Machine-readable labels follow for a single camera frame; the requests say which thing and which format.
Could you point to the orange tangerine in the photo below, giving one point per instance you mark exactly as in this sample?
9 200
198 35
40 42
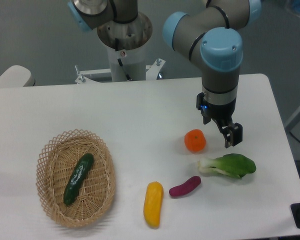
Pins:
195 140

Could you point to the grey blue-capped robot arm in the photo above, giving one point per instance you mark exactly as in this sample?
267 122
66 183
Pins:
209 40

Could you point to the purple sweet potato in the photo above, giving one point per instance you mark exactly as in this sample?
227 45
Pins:
185 188

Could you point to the blue item in clear bag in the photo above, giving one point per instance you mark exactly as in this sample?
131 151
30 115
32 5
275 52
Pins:
293 6

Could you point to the yellow squash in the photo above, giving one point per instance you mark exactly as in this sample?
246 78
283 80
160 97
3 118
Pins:
153 204

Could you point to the woven wicker basket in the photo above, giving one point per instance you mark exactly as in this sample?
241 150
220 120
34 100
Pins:
54 167

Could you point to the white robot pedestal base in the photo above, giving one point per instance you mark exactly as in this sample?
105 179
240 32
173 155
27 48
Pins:
126 46

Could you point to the dark green cucumber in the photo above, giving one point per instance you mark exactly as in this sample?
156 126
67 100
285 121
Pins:
78 175

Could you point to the green bok choy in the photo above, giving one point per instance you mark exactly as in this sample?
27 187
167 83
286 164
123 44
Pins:
233 165

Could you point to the white chair armrest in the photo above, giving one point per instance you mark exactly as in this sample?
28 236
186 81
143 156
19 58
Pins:
17 76

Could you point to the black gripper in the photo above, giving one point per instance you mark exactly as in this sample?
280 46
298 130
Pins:
222 116

